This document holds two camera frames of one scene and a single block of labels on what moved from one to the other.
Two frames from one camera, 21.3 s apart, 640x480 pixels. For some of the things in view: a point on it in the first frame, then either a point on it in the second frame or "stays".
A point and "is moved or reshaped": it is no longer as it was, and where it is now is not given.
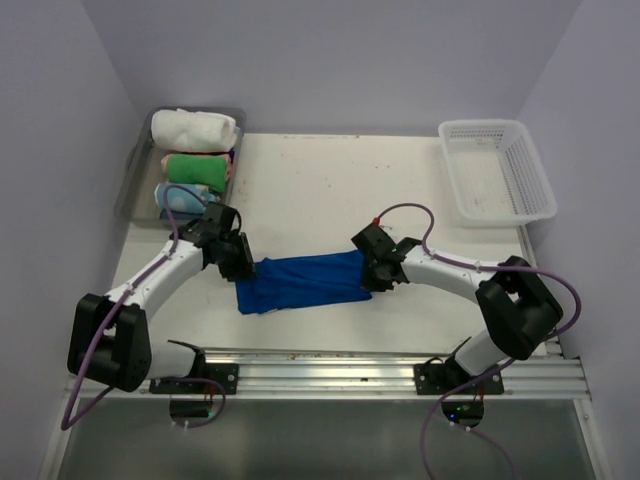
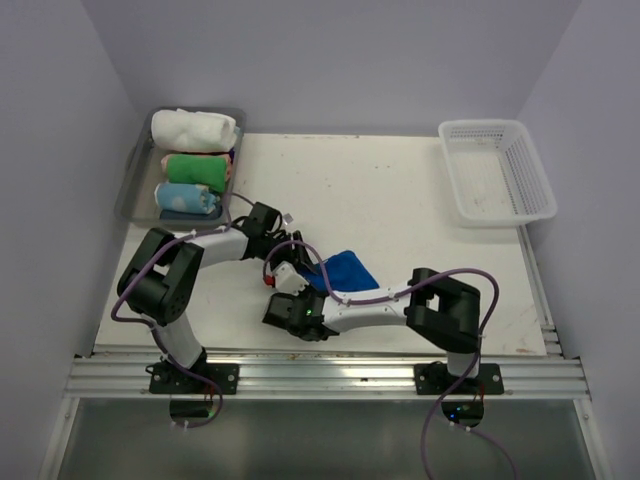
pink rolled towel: (165, 162) stays
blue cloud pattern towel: (180, 199) stays
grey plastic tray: (142, 169) stays
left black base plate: (226, 374) stays
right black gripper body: (382, 284) to (304, 295)
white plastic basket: (496, 175) stays
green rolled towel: (205, 170) stays
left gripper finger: (250, 270) to (304, 258)
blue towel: (291, 281) is moved or reshaped
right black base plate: (431, 379) stays
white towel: (184, 130) stays
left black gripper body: (230, 262) to (271, 243)
